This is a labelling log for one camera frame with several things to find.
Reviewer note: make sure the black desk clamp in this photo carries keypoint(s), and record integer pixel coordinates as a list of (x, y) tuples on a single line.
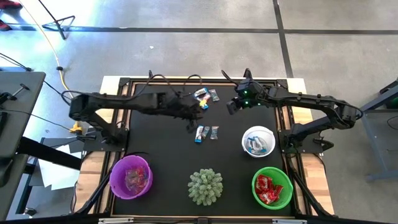
[(6, 97)]

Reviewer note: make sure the blue white candy bar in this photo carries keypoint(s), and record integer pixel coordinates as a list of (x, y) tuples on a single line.
[(251, 143), (200, 92), (261, 150), (205, 106), (258, 140), (199, 133)]

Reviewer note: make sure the black floor stand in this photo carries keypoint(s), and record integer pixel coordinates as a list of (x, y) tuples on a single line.
[(58, 22)]

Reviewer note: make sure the black aluminium table frame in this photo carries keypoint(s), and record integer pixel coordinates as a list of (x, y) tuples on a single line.
[(124, 81)]

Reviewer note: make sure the grey metal desk frame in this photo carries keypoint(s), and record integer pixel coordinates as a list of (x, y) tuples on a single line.
[(377, 146)]

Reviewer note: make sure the succulent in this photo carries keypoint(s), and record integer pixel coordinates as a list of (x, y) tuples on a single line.
[(205, 186)]

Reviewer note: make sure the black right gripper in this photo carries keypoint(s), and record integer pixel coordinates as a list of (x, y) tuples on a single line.
[(252, 93)]

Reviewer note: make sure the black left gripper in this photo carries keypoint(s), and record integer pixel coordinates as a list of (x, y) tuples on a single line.
[(191, 107)]

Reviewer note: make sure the purple plastic bowl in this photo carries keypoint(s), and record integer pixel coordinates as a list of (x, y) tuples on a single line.
[(116, 183)]

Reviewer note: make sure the green plastic bowl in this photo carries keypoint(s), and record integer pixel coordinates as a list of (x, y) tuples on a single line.
[(287, 193)]

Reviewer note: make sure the black table mat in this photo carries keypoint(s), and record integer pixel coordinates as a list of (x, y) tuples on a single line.
[(174, 161)]

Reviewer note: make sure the white paper sheets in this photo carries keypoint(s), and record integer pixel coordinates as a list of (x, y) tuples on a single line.
[(56, 174)]

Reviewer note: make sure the black diagonal frame strut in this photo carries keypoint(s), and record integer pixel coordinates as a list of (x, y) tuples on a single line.
[(306, 193), (96, 194)]

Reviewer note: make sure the white bowl with black face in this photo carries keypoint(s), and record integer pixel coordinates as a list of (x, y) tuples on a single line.
[(267, 133)]

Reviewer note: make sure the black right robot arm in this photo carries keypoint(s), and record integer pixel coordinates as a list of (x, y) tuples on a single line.
[(311, 101)]

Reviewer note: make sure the black clamp bracket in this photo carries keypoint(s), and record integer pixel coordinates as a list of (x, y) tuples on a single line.
[(247, 74), (150, 74)]

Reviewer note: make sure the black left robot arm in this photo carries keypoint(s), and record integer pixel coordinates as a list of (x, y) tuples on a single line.
[(109, 101)]

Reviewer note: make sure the grey desk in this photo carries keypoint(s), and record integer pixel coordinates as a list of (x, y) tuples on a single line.
[(18, 124)]

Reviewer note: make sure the red Skittles packet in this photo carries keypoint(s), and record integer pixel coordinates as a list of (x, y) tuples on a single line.
[(262, 181), (276, 189), (266, 196)]

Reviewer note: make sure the silver metal bracket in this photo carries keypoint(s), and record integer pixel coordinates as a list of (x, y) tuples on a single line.
[(115, 220), (289, 221)]

